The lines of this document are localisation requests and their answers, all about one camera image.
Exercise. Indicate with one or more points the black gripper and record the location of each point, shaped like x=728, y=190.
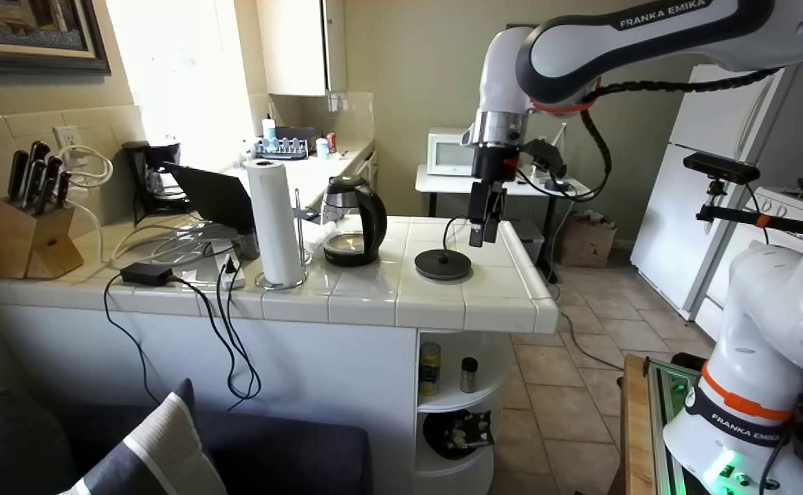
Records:
x=490, y=179

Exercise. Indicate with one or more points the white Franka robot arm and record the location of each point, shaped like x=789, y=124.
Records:
x=604, y=43

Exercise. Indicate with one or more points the round black kettle stand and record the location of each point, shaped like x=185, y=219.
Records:
x=443, y=264

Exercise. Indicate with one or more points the white table with black legs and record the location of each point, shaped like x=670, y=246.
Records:
x=446, y=183

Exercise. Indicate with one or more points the white microwave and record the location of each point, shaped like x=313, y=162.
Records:
x=446, y=154

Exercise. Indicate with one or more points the cardboard box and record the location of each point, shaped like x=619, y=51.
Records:
x=591, y=242

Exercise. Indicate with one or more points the small dark bottle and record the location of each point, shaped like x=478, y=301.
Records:
x=468, y=374

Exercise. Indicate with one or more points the green bottle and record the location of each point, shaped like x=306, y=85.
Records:
x=431, y=370

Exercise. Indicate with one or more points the small red bottle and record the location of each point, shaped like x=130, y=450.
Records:
x=332, y=144

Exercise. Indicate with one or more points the white sink counter cabinet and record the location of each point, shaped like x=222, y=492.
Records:
x=316, y=175

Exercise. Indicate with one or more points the small blue container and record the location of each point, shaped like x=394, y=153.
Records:
x=321, y=147

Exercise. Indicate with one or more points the metal paper towel holder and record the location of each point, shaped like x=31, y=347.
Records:
x=299, y=237

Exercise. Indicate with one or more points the white refrigerator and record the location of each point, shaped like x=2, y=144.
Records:
x=687, y=210

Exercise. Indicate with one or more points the dish rack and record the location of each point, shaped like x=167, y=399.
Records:
x=294, y=147

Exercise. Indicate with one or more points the white paper towel roll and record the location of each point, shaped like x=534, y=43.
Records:
x=273, y=220

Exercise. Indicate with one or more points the tall blue soap bottle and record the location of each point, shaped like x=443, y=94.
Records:
x=272, y=133

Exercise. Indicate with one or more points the wooden robot mounting board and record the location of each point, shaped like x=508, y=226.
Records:
x=636, y=429

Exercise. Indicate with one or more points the white upper cabinet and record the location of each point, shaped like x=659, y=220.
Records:
x=294, y=45

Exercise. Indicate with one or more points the black laptop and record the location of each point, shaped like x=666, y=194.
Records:
x=214, y=197

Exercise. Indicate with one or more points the white tiled counter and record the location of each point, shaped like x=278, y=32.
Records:
x=239, y=366

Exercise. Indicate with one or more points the dark blue sofa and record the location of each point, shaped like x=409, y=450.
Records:
x=283, y=455

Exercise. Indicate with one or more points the black coffee maker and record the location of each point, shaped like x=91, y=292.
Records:
x=149, y=175

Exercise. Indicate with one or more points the kitchen window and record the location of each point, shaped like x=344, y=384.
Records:
x=184, y=72

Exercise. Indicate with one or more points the black power adapter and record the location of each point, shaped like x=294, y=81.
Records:
x=146, y=274

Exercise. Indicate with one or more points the striped grey white pillow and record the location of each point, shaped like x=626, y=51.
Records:
x=159, y=450

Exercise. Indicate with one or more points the wooden knife block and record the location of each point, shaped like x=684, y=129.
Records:
x=31, y=248

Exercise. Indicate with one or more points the dark framed picture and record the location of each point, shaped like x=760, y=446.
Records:
x=27, y=32

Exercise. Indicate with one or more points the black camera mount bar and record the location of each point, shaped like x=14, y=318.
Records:
x=721, y=168

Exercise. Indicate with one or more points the white wall outlet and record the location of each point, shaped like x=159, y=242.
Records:
x=67, y=139

